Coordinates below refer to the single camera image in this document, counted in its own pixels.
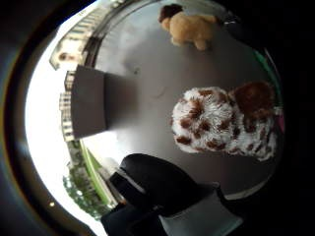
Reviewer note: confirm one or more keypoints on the green and white railing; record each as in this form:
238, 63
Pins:
95, 177

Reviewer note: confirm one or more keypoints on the white brown spotted soft toy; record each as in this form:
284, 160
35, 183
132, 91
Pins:
226, 119

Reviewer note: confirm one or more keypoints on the grey cardboard box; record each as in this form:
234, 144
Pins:
95, 103

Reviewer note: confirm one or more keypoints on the pale high-rise buildings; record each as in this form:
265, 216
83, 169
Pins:
70, 55

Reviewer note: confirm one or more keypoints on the tan lion soft toy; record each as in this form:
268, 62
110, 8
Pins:
188, 28

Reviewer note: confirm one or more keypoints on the green trees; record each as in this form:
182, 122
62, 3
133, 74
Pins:
80, 190

